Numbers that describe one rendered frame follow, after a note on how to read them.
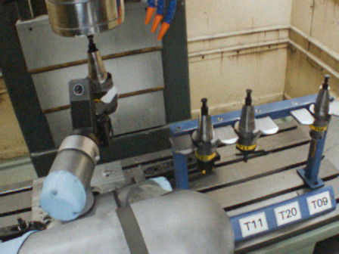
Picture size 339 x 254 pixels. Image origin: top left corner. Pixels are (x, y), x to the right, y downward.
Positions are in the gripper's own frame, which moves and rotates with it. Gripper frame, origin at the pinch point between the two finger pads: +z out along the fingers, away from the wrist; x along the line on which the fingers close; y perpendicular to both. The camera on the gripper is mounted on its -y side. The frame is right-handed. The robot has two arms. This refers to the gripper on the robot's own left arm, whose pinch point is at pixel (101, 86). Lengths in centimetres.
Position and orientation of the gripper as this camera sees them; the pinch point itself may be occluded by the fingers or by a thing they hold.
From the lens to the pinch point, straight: 87.4
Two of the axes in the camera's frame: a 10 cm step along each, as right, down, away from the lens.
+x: 10.0, -0.3, -0.1
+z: -0.1, -5.8, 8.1
